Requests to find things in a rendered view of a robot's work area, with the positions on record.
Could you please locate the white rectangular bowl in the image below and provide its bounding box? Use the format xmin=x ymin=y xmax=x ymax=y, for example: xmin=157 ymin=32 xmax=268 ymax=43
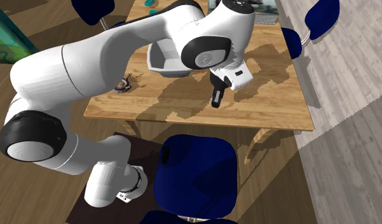
xmin=147 ymin=38 xmax=198 ymax=78

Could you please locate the small dark round object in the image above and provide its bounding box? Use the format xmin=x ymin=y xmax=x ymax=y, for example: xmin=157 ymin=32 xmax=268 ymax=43
xmin=112 ymin=73 xmax=133 ymax=94

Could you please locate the wooden table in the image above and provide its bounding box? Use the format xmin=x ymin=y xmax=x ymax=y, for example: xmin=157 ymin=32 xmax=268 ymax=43
xmin=83 ymin=0 xmax=316 ymax=166

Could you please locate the teal green cabinet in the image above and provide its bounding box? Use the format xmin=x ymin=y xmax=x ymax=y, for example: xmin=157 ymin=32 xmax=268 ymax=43
xmin=0 ymin=0 xmax=40 ymax=65

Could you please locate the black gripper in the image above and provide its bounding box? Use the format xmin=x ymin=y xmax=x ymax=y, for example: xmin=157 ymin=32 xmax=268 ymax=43
xmin=208 ymin=71 xmax=233 ymax=109

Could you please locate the dark robot stand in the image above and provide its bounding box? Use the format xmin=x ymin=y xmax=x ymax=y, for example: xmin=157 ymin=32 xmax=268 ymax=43
xmin=65 ymin=131 xmax=167 ymax=224

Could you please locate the grey picture book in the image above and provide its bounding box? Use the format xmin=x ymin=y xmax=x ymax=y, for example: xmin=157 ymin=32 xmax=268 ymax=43
xmin=207 ymin=0 xmax=280 ymax=26

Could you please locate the blue chair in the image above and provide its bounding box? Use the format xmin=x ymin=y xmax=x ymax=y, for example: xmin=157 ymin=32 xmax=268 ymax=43
xmin=71 ymin=0 xmax=127 ymax=31
xmin=280 ymin=0 xmax=341 ymax=60
xmin=139 ymin=134 xmax=240 ymax=224

